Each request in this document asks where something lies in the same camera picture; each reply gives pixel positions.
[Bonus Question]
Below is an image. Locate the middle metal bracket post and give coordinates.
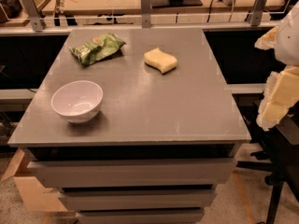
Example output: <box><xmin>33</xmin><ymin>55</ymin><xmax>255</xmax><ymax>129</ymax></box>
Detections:
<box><xmin>141</xmin><ymin>0</ymin><xmax>150</xmax><ymax>28</ymax></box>

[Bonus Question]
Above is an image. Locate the white bowl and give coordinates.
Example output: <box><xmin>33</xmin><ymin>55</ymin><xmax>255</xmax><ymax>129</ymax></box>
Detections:
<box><xmin>51</xmin><ymin>80</ymin><xmax>104</xmax><ymax>123</ymax></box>

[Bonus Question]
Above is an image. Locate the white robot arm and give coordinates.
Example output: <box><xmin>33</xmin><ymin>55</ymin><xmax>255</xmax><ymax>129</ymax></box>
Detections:
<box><xmin>254</xmin><ymin>2</ymin><xmax>299</xmax><ymax>131</ymax></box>

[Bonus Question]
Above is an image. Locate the left metal bracket post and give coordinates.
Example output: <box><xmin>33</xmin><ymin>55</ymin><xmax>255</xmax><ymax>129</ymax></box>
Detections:
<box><xmin>21</xmin><ymin>0</ymin><xmax>44</xmax><ymax>32</ymax></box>

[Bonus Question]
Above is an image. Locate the right metal bracket post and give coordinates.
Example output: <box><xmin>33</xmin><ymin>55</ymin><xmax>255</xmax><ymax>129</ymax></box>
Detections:
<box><xmin>248</xmin><ymin>0</ymin><xmax>267</xmax><ymax>26</ymax></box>

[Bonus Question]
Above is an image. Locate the grey drawer cabinet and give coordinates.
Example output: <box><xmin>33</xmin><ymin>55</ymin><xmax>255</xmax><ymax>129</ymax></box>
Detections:
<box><xmin>9</xmin><ymin>28</ymin><xmax>249</xmax><ymax>224</ymax></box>

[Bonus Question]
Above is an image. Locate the metal bracket post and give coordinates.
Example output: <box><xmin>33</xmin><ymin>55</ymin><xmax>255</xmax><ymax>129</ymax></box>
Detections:
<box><xmin>141</xmin><ymin>0</ymin><xmax>150</xmax><ymax>28</ymax></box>
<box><xmin>248</xmin><ymin>0</ymin><xmax>267</xmax><ymax>26</ymax></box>
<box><xmin>21</xmin><ymin>0</ymin><xmax>44</xmax><ymax>32</ymax></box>

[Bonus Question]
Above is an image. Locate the black office chair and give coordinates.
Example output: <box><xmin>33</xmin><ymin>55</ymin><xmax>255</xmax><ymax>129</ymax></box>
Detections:
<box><xmin>237</xmin><ymin>100</ymin><xmax>299</xmax><ymax>224</ymax></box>

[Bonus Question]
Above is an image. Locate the green chip bag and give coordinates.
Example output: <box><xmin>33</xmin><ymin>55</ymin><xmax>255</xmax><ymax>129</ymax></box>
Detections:
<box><xmin>70</xmin><ymin>33</ymin><xmax>125</xmax><ymax>66</ymax></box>

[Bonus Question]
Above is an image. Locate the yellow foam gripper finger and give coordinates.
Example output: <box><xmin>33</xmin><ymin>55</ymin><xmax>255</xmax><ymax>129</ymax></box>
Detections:
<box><xmin>256</xmin><ymin>66</ymin><xmax>299</xmax><ymax>131</ymax></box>
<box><xmin>254</xmin><ymin>26</ymin><xmax>278</xmax><ymax>50</ymax></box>

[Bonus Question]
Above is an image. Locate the yellow sponge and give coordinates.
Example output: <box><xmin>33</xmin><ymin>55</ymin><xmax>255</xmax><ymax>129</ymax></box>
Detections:
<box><xmin>143</xmin><ymin>48</ymin><xmax>178</xmax><ymax>74</ymax></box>

